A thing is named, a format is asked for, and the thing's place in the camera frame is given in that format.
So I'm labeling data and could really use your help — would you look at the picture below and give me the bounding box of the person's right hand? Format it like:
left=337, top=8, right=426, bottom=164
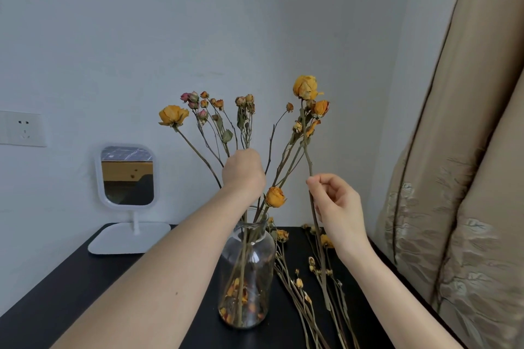
left=306, top=172, right=371, bottom=263

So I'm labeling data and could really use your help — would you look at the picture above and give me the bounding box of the person's left hand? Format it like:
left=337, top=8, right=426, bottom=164
left=221, top=148, right=267, bottom=205

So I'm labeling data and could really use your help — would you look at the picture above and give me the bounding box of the round yellow dried flower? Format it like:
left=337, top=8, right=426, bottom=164
left=253, top=186, right=287, bottom=231

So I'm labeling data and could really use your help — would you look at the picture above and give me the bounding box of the clear glass vase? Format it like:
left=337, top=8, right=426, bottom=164
left=217, top=206, right=276, bottom=329

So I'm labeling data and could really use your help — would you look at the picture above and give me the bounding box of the person's left forearm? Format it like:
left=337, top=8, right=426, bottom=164
left=51, top=185, right=257, bottom=349

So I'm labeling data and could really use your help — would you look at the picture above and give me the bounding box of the person's right forearm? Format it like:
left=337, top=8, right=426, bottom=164
left=342, top=240, right=463, bottom=349

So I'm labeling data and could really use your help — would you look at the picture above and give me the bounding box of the pile of dried orange petals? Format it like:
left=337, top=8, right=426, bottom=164
left=220, top=277, right=267, bottom=327

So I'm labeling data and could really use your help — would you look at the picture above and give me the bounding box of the beige embroidered curtain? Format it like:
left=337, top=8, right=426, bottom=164
left=372, top=0, right=524, bottom=349

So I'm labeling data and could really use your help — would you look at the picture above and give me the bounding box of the white standing mirror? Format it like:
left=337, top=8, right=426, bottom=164
left=88, top=144, right=172, bottom=255

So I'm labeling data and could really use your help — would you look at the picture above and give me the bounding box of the black table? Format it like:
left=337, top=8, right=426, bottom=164
left=0, top=224, right=467, bottom=349

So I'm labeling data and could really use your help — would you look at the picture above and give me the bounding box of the white wall socket panel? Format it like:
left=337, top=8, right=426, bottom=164
left=0, top=110, right=47, bottom=147

